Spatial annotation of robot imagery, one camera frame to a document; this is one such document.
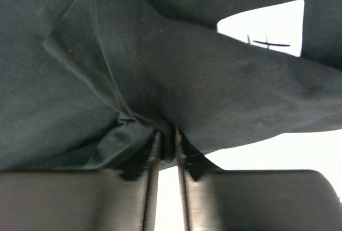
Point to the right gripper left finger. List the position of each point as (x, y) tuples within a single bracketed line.
[(122, 198)]

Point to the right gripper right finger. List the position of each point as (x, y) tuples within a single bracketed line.
[(217, 199)]

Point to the black t shirt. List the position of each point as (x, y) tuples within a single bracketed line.
[(85, 82)]

